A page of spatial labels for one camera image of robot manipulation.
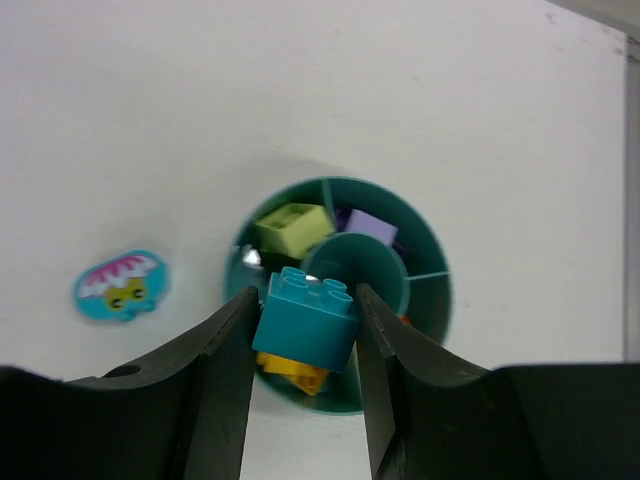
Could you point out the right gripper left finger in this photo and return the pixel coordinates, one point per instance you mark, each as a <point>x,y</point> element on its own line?
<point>177,412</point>

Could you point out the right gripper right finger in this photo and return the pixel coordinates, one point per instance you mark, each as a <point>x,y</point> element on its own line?
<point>430,414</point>

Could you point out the yellow curved striped lego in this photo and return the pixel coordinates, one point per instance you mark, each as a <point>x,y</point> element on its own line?
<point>306,378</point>

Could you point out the teal flower frog lego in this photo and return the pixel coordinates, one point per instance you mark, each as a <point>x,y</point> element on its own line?
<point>123,287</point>

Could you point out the teal square lego block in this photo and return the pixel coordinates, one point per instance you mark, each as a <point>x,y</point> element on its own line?
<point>305,321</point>

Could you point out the lime green square lego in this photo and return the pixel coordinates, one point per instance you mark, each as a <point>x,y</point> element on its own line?
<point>294,229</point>

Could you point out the light purple square lego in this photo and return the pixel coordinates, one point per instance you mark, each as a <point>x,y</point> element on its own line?
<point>367,224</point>

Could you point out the teal round divided container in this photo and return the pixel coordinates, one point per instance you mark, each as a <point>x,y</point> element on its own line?
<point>412,276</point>

